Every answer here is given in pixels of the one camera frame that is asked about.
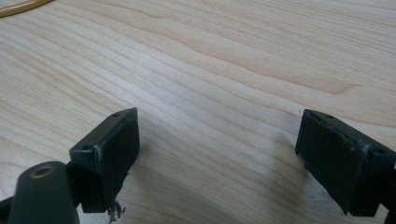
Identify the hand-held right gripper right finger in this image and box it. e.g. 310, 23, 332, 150
294, 108, 396, 217

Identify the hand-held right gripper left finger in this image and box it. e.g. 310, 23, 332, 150
68, 107, 141, 215

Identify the yellow round rim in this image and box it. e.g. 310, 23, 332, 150
0, 0, 54, 19

